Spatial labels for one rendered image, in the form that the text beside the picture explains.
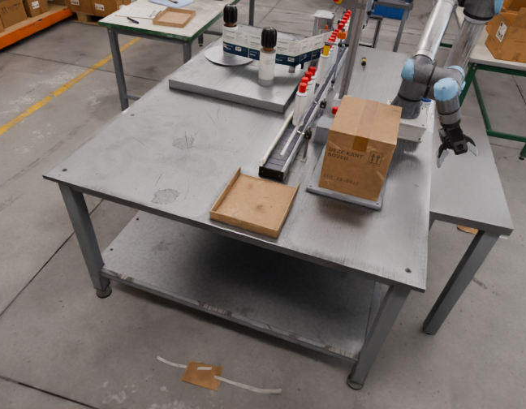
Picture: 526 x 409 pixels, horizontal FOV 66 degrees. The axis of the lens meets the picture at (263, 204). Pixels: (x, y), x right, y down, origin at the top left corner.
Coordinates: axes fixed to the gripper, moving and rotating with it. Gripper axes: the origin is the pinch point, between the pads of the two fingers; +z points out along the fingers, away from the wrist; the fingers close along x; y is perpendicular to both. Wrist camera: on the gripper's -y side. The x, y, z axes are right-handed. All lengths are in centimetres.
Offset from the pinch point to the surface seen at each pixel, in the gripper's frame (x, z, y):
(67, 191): 151, -51, -1
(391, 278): 38, -1, -46
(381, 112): 21.7, -27.2, 11.6
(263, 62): 67, -40, 80
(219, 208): 90, -29, -16
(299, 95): 51, -34, 38
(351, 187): 41.6, -11.1, -7.0
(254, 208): 78, -23, -15
